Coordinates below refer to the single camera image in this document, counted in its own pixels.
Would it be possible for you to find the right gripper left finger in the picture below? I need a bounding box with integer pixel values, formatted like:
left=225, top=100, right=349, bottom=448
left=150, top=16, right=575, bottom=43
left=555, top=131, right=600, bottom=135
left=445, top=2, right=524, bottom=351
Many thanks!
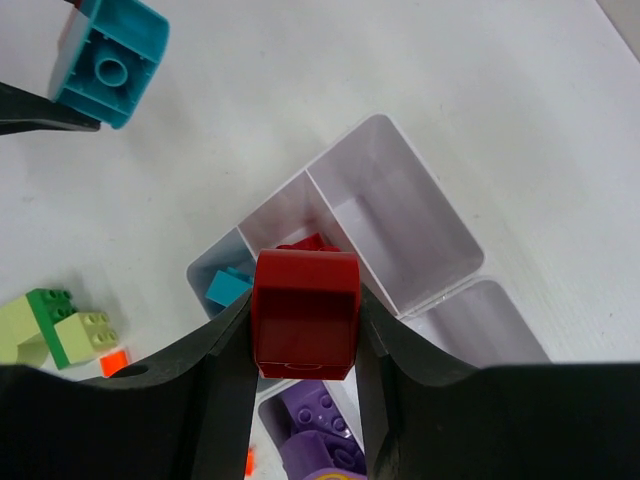
left=1, top=295, right=258, bottom=479

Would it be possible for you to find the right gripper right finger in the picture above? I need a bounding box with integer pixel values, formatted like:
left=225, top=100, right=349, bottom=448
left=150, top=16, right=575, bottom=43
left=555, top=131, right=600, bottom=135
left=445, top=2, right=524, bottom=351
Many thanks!
left=355, top=290, right=639, bottom=479

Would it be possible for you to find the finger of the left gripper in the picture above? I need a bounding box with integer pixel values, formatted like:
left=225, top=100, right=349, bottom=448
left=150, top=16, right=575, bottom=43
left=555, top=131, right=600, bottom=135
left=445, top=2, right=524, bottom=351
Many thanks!
left=0, top=83, right=100, bottom=135

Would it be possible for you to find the purple lego plate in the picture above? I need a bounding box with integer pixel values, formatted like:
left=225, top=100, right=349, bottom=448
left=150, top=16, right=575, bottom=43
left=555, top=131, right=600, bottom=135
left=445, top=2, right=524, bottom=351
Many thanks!
left=277, top=380, right=358, bottom=450

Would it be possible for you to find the teal rounded lego brick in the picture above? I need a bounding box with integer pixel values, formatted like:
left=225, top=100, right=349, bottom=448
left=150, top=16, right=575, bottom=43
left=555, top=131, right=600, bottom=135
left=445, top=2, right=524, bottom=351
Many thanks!
left=48, top=0, right=170, bottom=129

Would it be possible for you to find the teal square lego brick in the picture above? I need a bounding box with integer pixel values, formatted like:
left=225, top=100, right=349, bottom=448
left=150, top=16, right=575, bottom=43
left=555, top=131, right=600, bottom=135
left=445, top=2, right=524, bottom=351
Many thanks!
left=204, top=266, right=254, bottom=318

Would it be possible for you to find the red rounded lego brick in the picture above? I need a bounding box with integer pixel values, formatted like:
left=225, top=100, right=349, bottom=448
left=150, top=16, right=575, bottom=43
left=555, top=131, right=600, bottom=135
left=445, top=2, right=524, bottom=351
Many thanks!
left=251, top=249, right=361, bottom=381

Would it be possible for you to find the red small lego brick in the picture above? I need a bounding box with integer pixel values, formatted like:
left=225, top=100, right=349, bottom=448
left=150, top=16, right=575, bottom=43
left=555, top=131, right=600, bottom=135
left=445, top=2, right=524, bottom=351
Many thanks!
left=277, top=233, right=340, bottom=252

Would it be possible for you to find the purple curved lego brick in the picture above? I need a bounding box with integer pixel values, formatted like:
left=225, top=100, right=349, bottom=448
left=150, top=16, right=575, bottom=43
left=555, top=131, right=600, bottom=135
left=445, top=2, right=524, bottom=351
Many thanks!
left=279, top=430, right=367, bottom=480

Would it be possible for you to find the small orange stud centre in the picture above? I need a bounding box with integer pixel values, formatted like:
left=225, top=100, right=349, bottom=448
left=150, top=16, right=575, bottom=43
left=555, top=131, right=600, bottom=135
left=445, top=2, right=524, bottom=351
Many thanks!
left=245, top=447, right=255, bottom=477

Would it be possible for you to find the small orange stud by cluster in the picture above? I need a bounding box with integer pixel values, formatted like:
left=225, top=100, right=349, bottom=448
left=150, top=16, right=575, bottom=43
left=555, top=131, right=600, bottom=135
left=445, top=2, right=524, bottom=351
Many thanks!
left=99, top=349, right=130, bottom=378

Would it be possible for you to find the right white divided container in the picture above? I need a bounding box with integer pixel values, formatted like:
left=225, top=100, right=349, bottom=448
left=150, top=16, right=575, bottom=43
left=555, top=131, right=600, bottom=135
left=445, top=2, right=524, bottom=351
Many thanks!
left=256, top=278, right=548, bottom=479

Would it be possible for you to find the white divided container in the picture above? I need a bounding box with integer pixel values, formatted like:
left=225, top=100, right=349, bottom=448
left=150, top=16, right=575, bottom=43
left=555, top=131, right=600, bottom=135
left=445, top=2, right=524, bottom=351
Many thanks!
left=256, top=278, right=548, bottom=479
left=186, top=114, right=485, bottom=317

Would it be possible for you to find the green and lime lego cluster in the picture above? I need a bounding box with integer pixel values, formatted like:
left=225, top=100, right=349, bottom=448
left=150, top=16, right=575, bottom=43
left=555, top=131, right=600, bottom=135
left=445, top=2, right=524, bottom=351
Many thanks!
left=1, top=288, right=119, bottom=369

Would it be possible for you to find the left white divided container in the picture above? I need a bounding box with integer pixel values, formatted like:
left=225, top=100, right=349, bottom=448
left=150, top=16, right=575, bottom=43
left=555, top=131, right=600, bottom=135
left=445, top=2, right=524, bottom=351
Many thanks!
left=186, top=114, right=485, bottom=317

